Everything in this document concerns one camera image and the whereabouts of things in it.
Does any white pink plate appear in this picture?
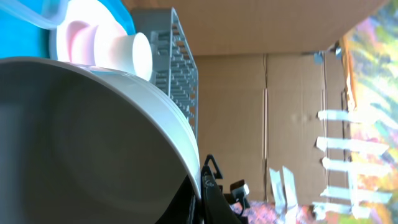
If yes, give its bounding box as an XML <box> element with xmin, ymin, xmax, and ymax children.
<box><xmin>49</xmin><ymin>0</ymin><xmax>127</xmax><ymax>65</ymax></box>

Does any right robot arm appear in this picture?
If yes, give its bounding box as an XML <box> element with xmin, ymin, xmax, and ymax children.
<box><xmin>201</xmin><ymin>154</ymin><xmax>250</xmax><ymax>223</ymax></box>

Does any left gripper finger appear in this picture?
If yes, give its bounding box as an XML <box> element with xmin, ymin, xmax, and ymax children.
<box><xmin>201</xmin><ymin>166</ymin><xmax>241</xmax><ymax>224</ymax></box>

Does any white cup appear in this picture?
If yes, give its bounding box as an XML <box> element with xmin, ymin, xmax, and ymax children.
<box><xmin>94</xmin><ymin>22</ymin><xmax>153</xmax><ymax>81</ymax></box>

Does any grey bowl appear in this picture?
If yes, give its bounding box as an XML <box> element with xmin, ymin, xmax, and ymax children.
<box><xmin>1</xmin><ymin>57</ymin><xmax>201</xmax><ymax>223</ymax></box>

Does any cardboard backdrop wall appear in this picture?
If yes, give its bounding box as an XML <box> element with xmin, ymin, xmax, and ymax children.
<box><xmin>125</xmin><ymin>0</ymin><xmax>383</xmax><ymax>205</ymax></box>

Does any clear plastic storage bin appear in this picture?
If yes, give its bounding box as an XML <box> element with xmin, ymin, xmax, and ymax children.
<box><xmin>1</xmin><ymin>0</ymin><xmax>69</xmax><ymax>29</ymax></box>

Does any grey dishwasher rack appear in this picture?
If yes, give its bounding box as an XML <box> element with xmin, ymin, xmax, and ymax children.
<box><xmin>130</xmin><ymin>7</ymin><xmax>198</xmax><ymax>135</ymax></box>

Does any teal serving tray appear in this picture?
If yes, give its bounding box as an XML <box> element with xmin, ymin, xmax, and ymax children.
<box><xmin>1</xmin><ymin>0</ymin><xmax>136</xmax><ymax>58</ymax></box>

